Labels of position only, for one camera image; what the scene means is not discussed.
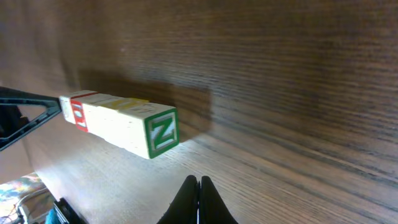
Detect colourful clutter beside table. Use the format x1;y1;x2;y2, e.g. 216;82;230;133
1;172;87;224

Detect wooden block green yellow sides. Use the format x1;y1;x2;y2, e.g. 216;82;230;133
98;96;149;147

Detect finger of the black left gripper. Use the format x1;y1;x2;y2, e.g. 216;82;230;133
1;87;62;151

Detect wooden block letter J blue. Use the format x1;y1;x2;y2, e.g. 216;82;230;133
80;94;142;138

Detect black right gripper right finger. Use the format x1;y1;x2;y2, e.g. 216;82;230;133
198;176;238;224

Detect wooden block letter M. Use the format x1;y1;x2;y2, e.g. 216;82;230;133
59;90;97;124

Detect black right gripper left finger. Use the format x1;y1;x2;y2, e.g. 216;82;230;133
157;175;199;224

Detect wooden block number 1 red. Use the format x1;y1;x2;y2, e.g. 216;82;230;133
121;103;180;159

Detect wooden block red letter U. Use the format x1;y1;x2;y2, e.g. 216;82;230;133
70;90;107;133

